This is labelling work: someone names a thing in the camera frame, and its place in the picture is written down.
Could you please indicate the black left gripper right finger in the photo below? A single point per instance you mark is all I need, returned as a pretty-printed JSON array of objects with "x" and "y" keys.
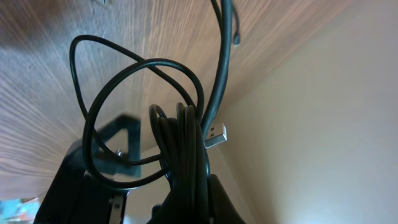
[{"x": 221, "y": 207}]

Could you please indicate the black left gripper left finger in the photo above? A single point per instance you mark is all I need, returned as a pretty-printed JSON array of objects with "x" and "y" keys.
[{"x": 170, "y": 211}]

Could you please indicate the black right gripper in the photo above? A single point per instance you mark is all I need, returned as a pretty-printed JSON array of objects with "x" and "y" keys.
[{"x": 75, "y": 197}]

